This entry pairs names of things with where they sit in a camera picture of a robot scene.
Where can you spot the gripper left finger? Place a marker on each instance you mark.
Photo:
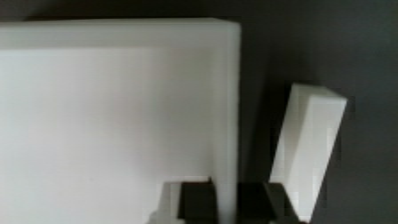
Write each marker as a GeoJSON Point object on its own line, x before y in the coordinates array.
{"type": "Point", "coordinates": [186, 203]}

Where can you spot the white drawer cabinet box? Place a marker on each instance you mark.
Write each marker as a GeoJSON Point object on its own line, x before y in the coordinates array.
{"type": "Point", "coordinates": [117, 118]}

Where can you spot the white foam border frame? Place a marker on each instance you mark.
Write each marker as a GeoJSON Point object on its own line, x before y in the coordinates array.
{"type": "Point", "coordinates": [304, 146]}

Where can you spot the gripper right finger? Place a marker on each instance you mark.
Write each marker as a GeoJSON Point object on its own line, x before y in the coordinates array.
{"type": "Point", "coordinates": [263, 204]}

